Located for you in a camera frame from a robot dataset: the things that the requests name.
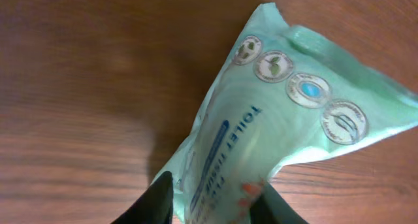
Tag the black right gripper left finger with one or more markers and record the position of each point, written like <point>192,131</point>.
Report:
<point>154,206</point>

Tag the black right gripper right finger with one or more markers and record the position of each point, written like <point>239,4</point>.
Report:
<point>271,208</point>

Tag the green wet wipes pack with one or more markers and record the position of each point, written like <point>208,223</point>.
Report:
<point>285,95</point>

